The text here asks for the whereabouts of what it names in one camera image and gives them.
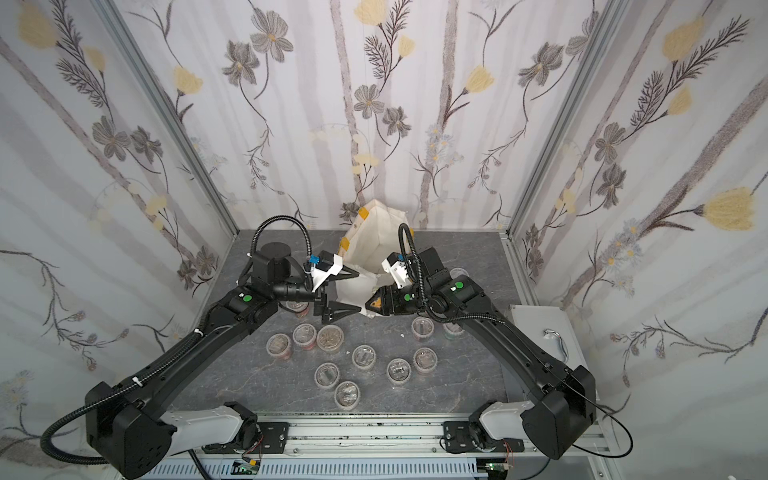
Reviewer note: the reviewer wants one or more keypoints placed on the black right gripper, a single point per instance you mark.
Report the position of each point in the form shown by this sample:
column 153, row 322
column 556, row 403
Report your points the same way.
column 384, row 301

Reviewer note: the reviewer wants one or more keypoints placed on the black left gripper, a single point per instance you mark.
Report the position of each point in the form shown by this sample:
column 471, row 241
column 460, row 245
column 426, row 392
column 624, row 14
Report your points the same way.
column 322, row 298

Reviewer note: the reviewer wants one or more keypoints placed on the seed jar row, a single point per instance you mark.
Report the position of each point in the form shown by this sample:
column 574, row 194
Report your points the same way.
column 364, row 357

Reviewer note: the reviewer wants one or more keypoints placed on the white canvas tote bag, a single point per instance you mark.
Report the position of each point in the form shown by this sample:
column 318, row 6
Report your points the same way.
column 372, row 237

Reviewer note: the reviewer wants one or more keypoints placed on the yellow stripe lid seed jar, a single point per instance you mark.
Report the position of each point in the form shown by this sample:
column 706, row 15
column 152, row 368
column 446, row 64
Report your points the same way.
column 399, row 371

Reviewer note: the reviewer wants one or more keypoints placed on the red green label seed jar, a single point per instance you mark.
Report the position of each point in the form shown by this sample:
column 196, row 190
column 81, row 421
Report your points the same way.
column 327, row 376

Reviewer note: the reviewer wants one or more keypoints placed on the clear lid seed jar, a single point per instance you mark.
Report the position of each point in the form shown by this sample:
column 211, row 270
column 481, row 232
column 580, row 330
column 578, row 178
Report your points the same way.
column 347, row 395

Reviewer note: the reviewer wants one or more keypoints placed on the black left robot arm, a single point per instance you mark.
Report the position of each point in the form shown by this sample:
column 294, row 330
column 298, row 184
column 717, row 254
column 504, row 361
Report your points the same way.
column 126, row 426

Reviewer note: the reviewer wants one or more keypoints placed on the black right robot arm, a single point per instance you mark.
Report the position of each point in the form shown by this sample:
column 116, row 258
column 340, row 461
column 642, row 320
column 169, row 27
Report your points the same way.
column 564, row 398

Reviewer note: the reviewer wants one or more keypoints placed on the silver metal case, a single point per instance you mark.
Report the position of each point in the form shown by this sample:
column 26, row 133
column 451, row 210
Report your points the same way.
column 550, row 328

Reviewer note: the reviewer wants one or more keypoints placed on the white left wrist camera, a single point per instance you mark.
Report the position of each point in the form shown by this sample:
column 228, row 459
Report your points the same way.
column 321, row 267

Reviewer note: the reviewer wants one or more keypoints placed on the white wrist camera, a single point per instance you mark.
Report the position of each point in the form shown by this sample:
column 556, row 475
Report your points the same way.
column 321, row 267
column 397, row 267

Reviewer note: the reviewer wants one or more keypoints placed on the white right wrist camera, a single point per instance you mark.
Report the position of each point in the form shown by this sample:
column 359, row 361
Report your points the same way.
column 397, row 267

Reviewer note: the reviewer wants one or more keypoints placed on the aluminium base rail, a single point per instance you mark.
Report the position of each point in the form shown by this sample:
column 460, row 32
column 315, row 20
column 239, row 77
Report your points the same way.
column 333, row 435

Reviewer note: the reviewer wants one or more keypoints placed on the white slotted cable duct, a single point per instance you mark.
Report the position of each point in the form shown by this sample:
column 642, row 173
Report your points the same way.
column 376, row 468

